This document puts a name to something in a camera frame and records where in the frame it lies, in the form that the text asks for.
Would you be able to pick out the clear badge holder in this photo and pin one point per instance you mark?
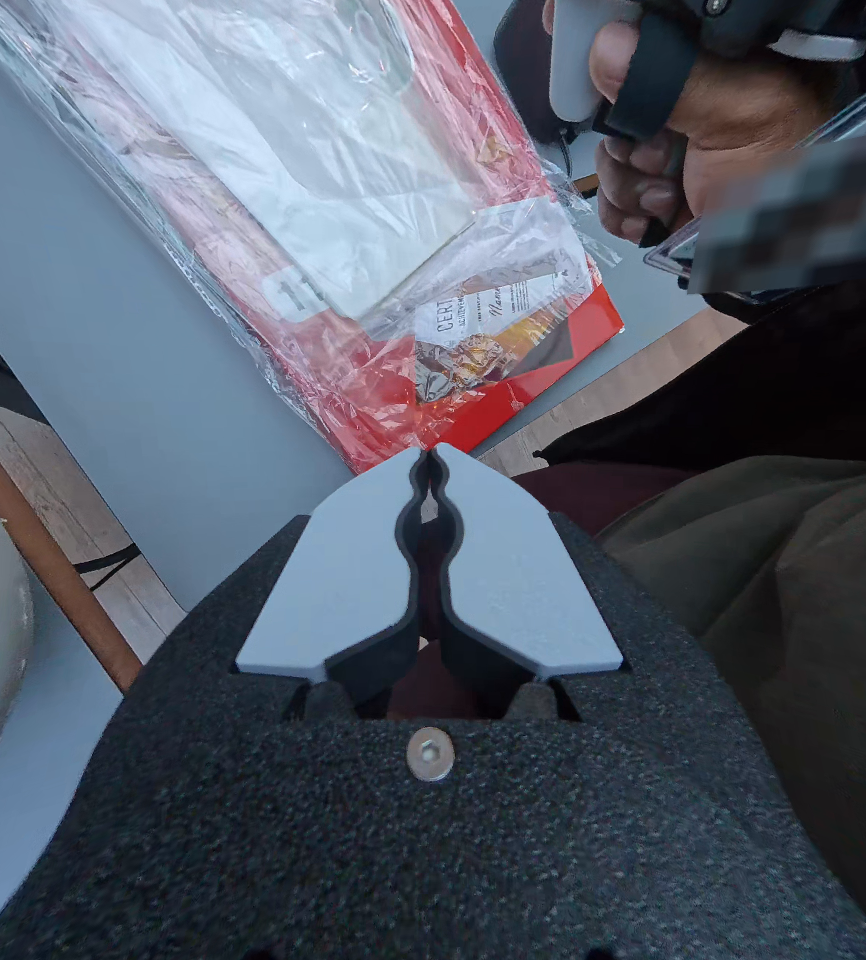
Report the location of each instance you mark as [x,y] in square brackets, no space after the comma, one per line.
[669,253]

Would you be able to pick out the person's olive pants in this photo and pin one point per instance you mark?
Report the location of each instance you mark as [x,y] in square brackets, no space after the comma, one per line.
[815,637]

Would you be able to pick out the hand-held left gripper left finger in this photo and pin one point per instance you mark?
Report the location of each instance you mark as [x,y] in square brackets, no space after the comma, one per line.
[343,585]

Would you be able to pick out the brown wooden rail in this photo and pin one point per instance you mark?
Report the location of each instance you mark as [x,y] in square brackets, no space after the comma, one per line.
[50,555]

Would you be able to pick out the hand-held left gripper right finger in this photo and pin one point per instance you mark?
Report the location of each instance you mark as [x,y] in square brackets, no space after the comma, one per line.
[523,592]

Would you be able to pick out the person's right hand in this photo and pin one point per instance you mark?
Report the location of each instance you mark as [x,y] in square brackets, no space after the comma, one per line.
[748,105]

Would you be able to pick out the grey desk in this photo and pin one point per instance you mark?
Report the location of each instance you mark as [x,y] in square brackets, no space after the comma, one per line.
[102,315]

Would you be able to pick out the black rounded object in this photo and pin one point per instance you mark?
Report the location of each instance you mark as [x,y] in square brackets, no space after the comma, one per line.
[523,67]

